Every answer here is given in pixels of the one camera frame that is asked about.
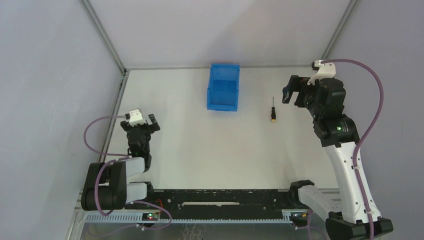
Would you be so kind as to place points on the small electronics board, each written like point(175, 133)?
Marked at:
point(150, 217)

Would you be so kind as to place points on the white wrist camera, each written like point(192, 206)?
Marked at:
point(134, 117)
point(324, 69)

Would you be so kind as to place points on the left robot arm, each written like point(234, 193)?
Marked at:
point(106, 186)

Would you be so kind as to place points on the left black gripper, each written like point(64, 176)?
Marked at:
point(139, 127)

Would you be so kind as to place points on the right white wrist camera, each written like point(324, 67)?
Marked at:
point(324, 69)

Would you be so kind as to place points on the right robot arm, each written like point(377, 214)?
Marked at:
point(356, 216)

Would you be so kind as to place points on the black yellow screwdriver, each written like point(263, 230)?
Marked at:
point(273, 110)

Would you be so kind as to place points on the grey slotted cable duct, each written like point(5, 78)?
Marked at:
point(141, 217)

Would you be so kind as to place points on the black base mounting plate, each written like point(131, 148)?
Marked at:
point(224, 202)

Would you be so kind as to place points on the blue plastic bin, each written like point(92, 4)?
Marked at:
point(223, 87)

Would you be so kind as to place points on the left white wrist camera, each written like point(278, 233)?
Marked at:
point(134, 117)

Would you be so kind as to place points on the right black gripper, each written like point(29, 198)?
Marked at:
point(301, 96)

